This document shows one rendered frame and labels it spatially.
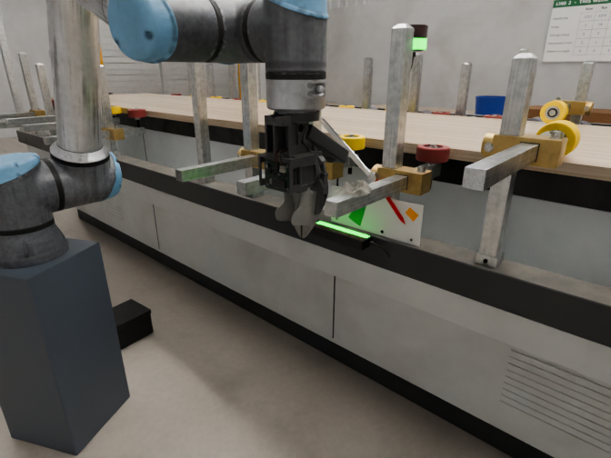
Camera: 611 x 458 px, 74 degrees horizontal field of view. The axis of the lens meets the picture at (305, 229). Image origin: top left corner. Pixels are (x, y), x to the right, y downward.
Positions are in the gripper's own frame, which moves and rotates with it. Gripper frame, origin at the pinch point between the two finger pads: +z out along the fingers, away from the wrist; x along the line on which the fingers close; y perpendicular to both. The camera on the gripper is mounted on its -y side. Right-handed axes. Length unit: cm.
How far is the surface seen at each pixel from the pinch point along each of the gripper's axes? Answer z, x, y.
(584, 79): -22, 14, -143
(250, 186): -1.6, -23.5, -8.0
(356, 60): -44, -542, -790
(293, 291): 58, -56, -55
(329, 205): -2.5, -0.2, -6.9
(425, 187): -1.1, 5.0, -35.1
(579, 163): -7, 31, -53
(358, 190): -4.7, 2.2, -12.7
